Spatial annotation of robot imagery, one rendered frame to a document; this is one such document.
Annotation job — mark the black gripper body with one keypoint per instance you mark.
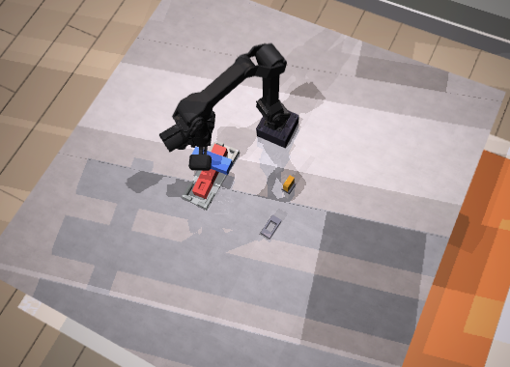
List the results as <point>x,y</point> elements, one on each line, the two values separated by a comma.
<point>202,162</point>

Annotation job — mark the red rectangular block with two sockets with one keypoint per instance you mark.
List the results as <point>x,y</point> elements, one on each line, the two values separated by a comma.
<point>206,179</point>

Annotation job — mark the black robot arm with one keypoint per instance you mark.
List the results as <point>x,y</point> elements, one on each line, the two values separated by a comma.
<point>193,111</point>

